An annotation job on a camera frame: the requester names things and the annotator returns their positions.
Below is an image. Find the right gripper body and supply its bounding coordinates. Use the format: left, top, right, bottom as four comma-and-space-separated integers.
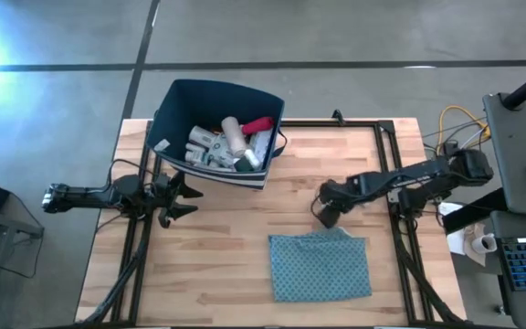
319, 175, 364, 213

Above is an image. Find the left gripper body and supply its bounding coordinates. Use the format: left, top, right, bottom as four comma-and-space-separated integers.
153, 171, 184, 229

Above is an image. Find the white printed gauze package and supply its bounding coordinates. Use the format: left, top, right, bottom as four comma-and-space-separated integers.
198, 133, 237, 169

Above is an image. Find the dark green white-capped bottle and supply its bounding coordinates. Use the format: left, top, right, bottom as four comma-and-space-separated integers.
234, 148, 263, 174

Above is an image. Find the beige bandage roll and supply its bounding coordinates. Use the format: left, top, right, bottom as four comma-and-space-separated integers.
220, 115, 248, 158

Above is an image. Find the navy white striped fabric basket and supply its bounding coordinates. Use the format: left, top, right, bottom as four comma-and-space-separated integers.
146, 79, 288, 191

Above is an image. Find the red bandage roll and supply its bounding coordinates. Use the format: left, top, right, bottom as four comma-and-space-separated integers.
240, 115, 276, 136

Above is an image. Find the blue snowflake patterned cloth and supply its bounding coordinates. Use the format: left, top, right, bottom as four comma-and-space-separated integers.
268, 227, 373, 303

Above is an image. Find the white paper napkin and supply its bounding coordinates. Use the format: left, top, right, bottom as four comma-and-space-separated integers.
445, 222, 488, 267

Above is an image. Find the white mug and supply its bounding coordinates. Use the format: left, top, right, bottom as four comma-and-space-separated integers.
470, 232, 499, 255

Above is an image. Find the grey desk top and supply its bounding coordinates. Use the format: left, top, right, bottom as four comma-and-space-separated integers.
481, 92, 526, 217

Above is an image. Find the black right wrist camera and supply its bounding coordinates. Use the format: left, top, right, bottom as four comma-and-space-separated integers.
317, 206, 342, 229

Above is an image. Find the black metal table frame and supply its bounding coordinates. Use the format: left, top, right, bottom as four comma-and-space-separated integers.
79, 117, 472, 329

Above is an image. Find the yellow cable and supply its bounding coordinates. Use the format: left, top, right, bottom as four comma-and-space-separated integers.
435, 104, 491, 156

